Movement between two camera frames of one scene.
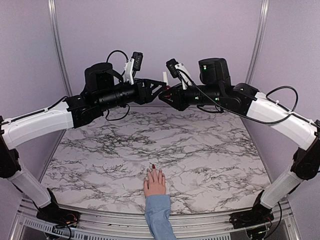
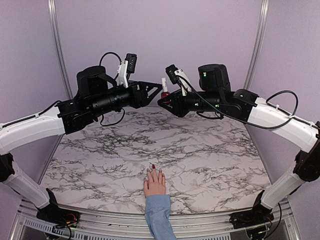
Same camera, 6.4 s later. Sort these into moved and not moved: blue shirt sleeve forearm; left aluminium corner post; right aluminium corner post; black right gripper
Moved: black right gripper
Not moved: blue shirt sleeve forearm; left aluminium corner post; right aluminium corner post
